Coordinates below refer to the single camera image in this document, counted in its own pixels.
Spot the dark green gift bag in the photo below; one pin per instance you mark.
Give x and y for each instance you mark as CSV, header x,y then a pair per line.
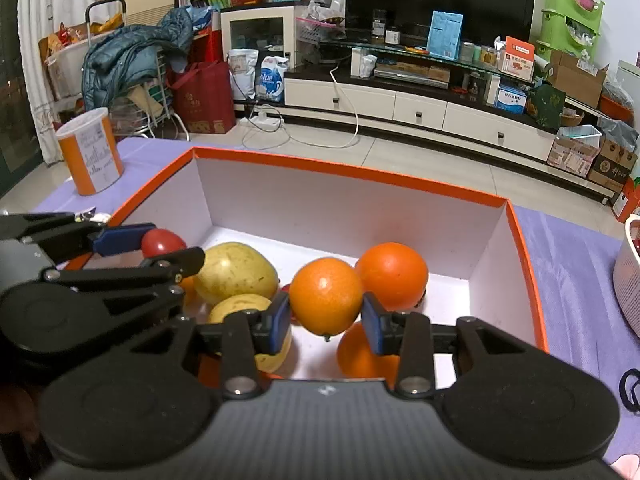
x,y
547,107

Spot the blue and white bag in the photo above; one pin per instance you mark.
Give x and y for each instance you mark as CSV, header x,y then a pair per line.
x,y
272,80

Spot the orange cardboard box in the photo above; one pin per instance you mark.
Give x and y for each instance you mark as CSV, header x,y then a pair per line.
x,y
340,200

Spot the open brown cardboard box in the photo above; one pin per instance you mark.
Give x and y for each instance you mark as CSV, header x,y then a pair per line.
x,y
577,80

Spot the red shopping bag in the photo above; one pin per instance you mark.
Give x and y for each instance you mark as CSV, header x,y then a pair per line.
x,y
202,100

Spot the brown printed carton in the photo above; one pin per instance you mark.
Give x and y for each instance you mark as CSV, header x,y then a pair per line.
x,y
612,167

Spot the blue and white medicine box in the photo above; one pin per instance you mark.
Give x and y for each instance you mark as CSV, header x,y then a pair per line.
x,y
510,100

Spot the green plastic storage rack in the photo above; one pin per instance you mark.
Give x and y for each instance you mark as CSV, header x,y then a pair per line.
x,y
570,20

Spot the large orange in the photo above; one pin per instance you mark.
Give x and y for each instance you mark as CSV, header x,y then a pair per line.
x,y
392,275

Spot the white plastic bowl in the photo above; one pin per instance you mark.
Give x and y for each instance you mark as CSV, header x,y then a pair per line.
x,y
629,280

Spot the cardboard box with plastic bag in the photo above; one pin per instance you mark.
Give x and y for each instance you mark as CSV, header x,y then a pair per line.
x,y
575,152

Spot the white chest freezer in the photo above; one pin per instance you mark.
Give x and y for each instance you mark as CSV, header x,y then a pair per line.
x,y
630,77

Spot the person's left forearm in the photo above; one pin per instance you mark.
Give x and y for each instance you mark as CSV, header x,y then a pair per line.
x,y
15,415

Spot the orange and white carton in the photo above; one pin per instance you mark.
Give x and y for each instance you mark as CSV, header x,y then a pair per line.
x,y
519,57

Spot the blue standing pouch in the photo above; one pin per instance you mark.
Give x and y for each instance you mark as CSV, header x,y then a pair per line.
x,y
445,35

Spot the small orange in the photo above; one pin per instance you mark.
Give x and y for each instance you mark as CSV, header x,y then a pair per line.
x,y
189,291
325,295
357,357

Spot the red carton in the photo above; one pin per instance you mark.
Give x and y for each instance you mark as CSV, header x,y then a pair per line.
x,y
627,202

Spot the white curtain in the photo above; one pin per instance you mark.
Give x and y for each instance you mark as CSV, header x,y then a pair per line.
x,y
55,5

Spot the small red tomato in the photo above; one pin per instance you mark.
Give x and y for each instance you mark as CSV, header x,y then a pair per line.
x,y
162,242
286,288

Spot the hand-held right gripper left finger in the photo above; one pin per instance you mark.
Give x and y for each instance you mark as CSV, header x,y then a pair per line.
x,y
280,325

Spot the orange and white canister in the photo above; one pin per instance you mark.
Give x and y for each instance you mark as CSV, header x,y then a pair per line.
x,y
90,155

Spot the teal padded jacket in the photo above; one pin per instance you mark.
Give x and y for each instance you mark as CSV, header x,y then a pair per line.
x,y
130,55

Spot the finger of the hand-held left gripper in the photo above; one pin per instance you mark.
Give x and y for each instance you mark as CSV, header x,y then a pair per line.
x,y
125,240
185,262

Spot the white standing pouch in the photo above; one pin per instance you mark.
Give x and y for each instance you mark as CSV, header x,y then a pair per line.
x,y
243,75

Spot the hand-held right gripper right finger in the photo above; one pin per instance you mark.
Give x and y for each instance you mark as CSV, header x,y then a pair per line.
x,y
372,325

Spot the white power strip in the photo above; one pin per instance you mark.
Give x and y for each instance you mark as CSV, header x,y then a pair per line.
x,y
264,120

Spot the white glass-door cabinet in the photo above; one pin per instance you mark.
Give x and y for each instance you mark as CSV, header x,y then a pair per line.
x,y
227,35

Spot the black and white television stand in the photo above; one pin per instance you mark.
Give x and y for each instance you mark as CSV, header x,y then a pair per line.
x,y
415,107

